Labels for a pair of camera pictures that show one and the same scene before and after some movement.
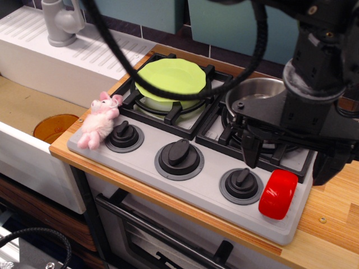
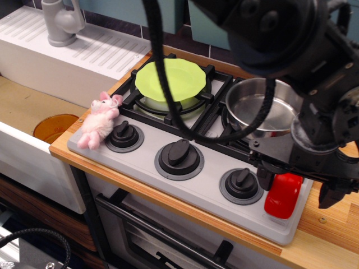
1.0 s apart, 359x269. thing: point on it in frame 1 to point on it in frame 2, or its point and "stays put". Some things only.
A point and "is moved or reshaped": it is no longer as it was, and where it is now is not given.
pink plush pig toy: [99, 126] stays put
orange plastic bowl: [50, 128] stays put
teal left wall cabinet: [165, 15] stays put
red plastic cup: [278, 194] is moved or reshaped
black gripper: [324, 125] to [279, 154]
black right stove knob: [241, 186] stays put
